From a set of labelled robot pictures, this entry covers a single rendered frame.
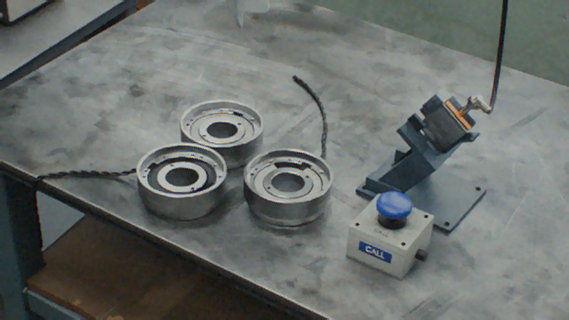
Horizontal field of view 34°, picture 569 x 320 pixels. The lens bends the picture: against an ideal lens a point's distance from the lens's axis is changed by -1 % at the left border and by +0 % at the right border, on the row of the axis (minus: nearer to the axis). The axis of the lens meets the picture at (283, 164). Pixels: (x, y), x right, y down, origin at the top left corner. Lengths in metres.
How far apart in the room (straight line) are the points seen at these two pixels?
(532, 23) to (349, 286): 1.79
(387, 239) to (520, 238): 0.18
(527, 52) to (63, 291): 1.73
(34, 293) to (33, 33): 0.53
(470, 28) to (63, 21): 1.39
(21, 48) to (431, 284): 0.93
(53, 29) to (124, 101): 0.47
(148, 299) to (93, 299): 0.08
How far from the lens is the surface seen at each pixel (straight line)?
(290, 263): 1.04
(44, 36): 1.73
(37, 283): 1.40
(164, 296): 1.36
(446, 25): 2.83
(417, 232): 1.03
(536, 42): 2.74
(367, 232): 1.02
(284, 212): 1.07
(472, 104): 1.05
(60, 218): 2.04
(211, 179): 1.11
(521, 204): 1.17
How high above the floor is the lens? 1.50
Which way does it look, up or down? 37 degrees down
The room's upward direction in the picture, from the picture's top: 3 degrees clockwise
